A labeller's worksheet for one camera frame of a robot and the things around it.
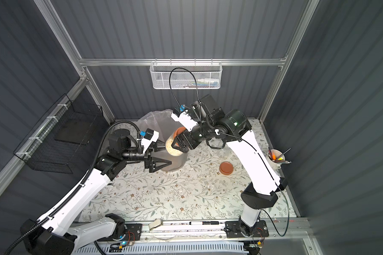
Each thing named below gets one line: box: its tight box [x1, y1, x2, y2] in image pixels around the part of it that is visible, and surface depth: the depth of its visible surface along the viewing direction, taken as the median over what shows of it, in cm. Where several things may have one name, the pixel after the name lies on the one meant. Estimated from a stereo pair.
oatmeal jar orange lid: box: [173, 126, 187, 140], surface depth 57 cm
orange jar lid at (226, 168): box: [219, 161, 234, 176], surface depth 96 cm
